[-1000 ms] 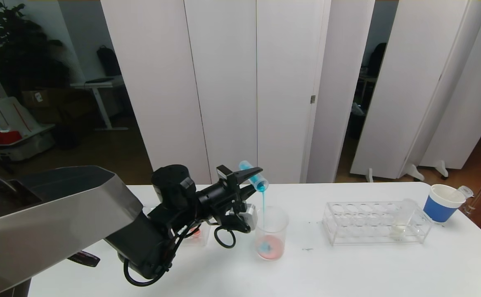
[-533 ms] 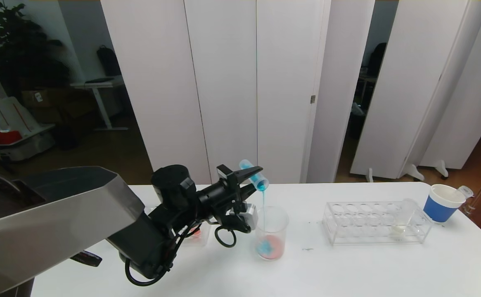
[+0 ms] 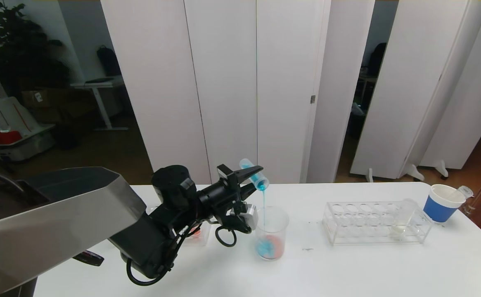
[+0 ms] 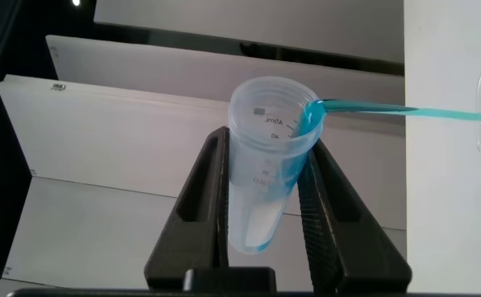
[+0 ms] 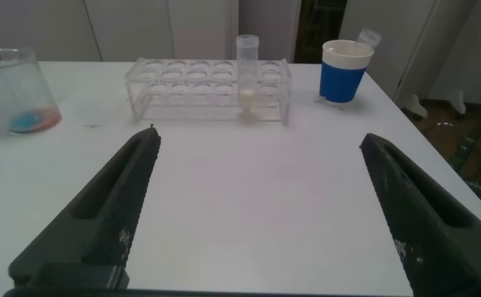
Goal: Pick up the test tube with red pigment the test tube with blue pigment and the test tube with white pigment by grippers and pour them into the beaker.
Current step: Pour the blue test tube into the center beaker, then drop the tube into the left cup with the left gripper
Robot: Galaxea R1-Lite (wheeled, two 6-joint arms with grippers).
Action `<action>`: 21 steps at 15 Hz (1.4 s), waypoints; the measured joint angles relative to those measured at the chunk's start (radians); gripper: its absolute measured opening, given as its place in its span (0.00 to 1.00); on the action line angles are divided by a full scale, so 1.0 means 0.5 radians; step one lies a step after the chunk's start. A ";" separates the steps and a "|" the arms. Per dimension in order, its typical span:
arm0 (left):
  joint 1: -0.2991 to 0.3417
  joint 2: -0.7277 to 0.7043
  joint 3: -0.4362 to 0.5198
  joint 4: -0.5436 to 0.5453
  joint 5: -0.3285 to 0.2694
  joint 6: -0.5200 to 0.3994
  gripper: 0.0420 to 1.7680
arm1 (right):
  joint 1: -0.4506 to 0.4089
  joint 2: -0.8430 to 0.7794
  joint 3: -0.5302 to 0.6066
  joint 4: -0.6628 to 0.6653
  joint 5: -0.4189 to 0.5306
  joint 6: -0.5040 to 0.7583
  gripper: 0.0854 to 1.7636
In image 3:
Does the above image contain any clear acrylic test tube rack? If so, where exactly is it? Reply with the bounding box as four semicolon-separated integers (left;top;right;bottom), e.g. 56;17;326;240
322;201;434;245
145;202;215;247

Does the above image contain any brown cardboard box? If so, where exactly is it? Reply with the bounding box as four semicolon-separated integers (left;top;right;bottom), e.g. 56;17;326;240
21;89;61;110

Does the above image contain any test tube with yellowish liquid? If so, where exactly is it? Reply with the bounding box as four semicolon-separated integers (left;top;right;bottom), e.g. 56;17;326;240
391;198;417;240

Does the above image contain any white standing desk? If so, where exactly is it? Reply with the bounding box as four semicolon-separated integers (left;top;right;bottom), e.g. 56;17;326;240
70;77;128;132

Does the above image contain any white machine base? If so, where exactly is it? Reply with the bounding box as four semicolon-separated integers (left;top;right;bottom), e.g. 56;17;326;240
0;39;56;162

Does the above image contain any black backpack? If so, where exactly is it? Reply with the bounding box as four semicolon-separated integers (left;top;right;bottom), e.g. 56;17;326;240
97;45;122;77

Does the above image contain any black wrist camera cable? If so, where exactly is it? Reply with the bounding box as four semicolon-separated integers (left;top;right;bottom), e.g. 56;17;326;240
215;223;238;248

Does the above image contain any black chair behind partitions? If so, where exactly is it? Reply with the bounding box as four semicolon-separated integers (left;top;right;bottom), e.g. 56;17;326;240
366;43;388;77

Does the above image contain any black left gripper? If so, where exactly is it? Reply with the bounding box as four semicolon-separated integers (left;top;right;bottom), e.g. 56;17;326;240
197;164;264;216

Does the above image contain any white folding partition with hinge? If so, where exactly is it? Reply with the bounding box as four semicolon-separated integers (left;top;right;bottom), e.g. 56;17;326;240
101;0;375;185

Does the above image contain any dark green potted plant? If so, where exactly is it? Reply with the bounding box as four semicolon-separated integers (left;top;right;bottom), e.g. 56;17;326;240
0;0;71;99

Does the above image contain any blue and white paper cup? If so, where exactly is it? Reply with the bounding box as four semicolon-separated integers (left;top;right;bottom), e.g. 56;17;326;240
423;184;466;224

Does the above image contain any clear glass beaker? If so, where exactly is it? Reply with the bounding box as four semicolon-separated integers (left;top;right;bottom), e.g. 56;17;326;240
254;206;289;262

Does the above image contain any clear plastic test tube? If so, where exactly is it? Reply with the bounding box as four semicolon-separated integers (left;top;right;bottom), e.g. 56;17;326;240
452;186;474;200

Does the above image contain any white folding partition with feet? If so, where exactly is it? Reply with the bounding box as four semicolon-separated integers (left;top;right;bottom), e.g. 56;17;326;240
350;0;481;183

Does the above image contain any test tube with blue liquid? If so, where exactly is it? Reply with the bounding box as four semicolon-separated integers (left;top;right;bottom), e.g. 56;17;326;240
239;158;270;191

